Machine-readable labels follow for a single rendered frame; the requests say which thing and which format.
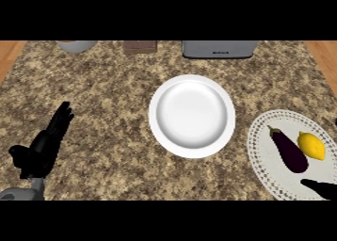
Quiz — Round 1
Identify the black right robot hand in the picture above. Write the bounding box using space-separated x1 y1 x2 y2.
300 117 337 201

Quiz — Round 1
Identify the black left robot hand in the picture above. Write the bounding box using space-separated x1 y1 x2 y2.
8 101 76 180

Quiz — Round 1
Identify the white oval placemat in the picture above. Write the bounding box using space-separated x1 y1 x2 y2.
247 108 337 201

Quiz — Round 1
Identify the yellow lemon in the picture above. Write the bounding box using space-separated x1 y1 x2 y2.
297 131 327 162

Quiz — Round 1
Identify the white round plate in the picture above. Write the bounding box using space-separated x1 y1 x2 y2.
148 73 237 159

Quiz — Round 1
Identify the purple eggplant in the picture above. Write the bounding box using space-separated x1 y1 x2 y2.
268 124 310 174

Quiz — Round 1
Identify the pale grey pot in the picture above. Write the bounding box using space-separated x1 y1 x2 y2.
55 40 99 54

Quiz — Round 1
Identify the brown wooden block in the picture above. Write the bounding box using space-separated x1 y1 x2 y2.
123 40 158 56

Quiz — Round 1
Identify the grey toaster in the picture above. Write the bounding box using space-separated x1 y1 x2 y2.
181 40 260 60

